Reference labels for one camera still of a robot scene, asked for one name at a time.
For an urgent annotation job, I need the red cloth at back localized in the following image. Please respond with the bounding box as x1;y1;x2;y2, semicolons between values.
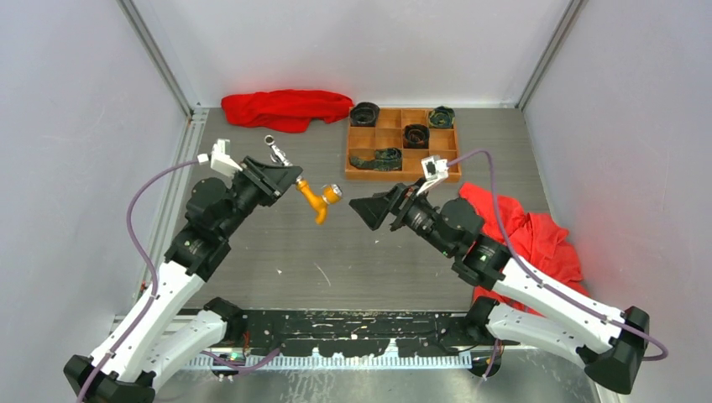
221;89;353;133

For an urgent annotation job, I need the rolled dark belt top-left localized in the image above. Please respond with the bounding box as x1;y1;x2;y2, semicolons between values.
349;102;380;128

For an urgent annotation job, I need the rolled dark belt top-right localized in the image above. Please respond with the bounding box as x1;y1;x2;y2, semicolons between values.
427;106;455;129

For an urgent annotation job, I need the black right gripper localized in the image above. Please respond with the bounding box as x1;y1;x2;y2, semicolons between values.
349;176;456;257

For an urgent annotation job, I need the chrome metal faucet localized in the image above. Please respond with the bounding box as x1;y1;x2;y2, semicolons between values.
264;135;293;166

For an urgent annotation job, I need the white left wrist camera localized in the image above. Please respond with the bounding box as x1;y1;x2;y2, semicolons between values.
210;139;243;178

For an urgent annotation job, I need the wooden compartment tray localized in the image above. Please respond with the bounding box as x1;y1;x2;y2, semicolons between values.
344;102;459;182

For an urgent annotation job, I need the rolled dark belt centre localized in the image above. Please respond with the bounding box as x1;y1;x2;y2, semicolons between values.
403;123;430;149

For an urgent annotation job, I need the red cloth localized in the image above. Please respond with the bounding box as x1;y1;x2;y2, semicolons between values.
458;182;589;296
221;89;353;133

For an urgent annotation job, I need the orange plastic faucet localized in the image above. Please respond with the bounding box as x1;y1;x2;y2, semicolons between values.
296;178;343;225

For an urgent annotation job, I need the dark belt lying flat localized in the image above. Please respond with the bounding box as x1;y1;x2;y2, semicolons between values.
348;148;403;172

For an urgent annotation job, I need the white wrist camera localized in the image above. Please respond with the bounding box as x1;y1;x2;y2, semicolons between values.
416;155;449;196
210;139;243;178

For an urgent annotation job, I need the red cloth at right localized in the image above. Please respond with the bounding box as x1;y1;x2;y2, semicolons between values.
458;182;589;296

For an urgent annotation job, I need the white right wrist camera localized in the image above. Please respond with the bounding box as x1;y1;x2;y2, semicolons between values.
416;155;449;196

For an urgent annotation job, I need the perforated metal rail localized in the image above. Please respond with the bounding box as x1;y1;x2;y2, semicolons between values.
183;352;474;370

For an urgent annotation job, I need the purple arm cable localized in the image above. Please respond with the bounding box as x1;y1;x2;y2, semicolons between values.
447;149;670;380
75;160;285;403

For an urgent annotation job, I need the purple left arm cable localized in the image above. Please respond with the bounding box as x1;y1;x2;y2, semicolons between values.
75;160;285;403

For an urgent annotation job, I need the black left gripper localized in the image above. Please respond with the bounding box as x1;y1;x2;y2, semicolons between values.
217;156;301;239

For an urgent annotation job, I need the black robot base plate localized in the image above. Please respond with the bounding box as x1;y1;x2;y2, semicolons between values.
216;309;494;358

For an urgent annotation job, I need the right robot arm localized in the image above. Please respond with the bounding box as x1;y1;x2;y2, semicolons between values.
348;182;650;395

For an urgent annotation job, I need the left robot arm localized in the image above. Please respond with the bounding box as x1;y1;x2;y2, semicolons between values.
64;152;303;402

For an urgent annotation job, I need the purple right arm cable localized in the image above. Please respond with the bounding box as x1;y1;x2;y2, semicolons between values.
447;149;670;380

